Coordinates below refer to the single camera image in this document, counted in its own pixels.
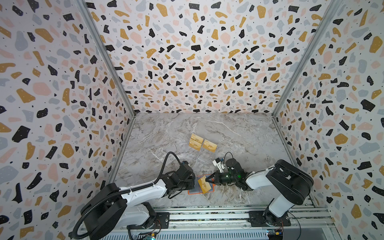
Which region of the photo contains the orange card holder wallet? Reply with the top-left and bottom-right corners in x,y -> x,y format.
188,175 -> 215,195

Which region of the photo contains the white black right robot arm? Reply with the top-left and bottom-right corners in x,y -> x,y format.
206,158 -> 314,226

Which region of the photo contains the clear acrylic card stand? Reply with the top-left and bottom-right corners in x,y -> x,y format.
182,133 -> 218,176

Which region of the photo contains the green circuit board left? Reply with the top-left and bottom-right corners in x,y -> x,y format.
142,233 -> 157,240

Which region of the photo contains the circuit board right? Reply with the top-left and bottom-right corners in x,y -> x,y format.
267,229 -> 284,240

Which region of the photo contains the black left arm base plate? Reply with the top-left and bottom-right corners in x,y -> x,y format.
130,212 -> 170,230

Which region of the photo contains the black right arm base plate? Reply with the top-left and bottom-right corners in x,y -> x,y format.
248,210 -> 291,227

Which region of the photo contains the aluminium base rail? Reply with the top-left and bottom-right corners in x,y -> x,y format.
101,203 -> 334,240

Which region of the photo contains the aluminium corner post right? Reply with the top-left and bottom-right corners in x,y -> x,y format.
272,0 -> 344,119

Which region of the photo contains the aluminium corner post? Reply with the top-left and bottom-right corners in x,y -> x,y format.
272,0 -> 344,119
75,0 -> 136,118

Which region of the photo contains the aluminium corner post left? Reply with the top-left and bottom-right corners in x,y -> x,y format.
75,0 -> 136,118

